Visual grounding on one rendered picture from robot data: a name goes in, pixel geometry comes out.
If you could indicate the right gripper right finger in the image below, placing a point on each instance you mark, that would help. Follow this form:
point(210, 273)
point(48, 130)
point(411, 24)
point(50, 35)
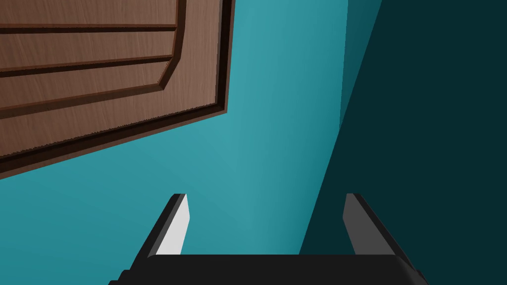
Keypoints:
point(366, 233)

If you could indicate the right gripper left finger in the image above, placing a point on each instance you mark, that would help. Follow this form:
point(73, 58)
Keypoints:
point(170, 231)

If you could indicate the brown wooden panelled door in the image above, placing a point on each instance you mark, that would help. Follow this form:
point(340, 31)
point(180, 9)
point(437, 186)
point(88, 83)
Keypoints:
point(99, 67)

